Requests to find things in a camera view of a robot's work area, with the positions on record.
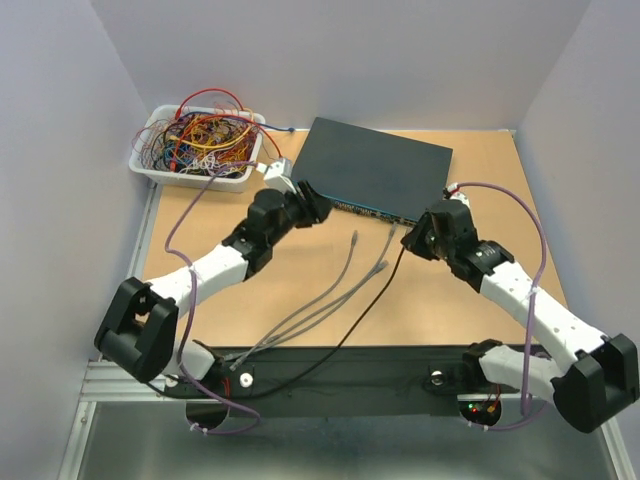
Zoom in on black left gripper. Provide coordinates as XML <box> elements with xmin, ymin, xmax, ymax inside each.
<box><xmin>268</xmin><ymin>180</ymin><xmax>335</xmax><ymax>247</ymax></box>

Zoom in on teal network switch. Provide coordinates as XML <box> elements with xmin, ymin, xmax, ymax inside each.
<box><xmin>291</xmin><ymin>117</ymin><xmax>453</xmax><ymax>223</ymax></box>

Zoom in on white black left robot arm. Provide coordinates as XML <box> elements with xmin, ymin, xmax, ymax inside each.
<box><xmin>94</xmin><ymin>182</ymin><xmax>332</xmax><ymax>385</ymax></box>

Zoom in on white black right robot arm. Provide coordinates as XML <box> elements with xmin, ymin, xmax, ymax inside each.
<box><xmin>401</xmin><ymin>199</ymin><xmax>639</xmax><ymax>433</ymax></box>

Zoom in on white plastic basket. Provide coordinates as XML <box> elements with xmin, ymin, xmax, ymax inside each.
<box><xmin>129</xmin><ymin>105</ymin><xmax>265</xmax><ymax>193</ymax></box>

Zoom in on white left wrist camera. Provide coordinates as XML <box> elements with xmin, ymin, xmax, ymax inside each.
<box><xmin>256</xmin><ymin>157</ymin><xmax>295</xmax><ymax>193</ymax></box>

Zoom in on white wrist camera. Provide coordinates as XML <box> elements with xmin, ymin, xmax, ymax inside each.
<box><xmin>443</xmin><ymin>183</ymin><xmax>470</xmax><ymax>210</ymax></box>
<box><xmin>256</xmin><ymin>157</ymin><xmax>295</xmax><ymax>193</ymax></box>

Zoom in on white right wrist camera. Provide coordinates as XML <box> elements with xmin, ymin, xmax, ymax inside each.
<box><xmin>443</xmin><ymin>183</ymin><xmax>470</xmax><ymax>210</ymax></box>

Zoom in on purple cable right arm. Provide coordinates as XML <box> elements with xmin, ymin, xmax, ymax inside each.
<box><xmin>444</xmin><ymin>180</ymin><xmax>551</xmax><ymax>432</ymax></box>

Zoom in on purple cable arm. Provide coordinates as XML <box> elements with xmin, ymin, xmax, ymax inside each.
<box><xmin>444</xmin><ymin>180</ymin><xmax>551</xmax><ymax>432</ymax></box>
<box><xmin>164</xmin><ymin>159</ymin><xmax>264</xmax><ymax>435</ymax></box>

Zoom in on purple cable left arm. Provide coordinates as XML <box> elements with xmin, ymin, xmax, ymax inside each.
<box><xmin>164</xmin><ymin>159</ymin><xmax>264</xmax><ymax>435</ymax></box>

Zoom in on tangled coloured wires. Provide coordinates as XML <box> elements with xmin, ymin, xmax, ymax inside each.
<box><xmin>130</xmin><ymin>88</ymin><xmax>296</xmax><ymax>179</ymax></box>

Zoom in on grey ethernet cable short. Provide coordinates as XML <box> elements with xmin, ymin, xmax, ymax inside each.
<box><xmin>224</xmin><ymin>260</ymin><xmax>388</xmax><ymax>370</ymax></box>

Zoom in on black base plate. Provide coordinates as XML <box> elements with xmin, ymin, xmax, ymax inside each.
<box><xmin>162</xmin><ymin>344</ymin><xmax>551</xmax><ymax>420</ymax></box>

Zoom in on aluminium frame rail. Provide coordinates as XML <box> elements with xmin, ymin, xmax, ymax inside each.
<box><xmin>57</xmin><ymin>184</ymin><xmax>171</xmax><ymax>480</ymax></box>

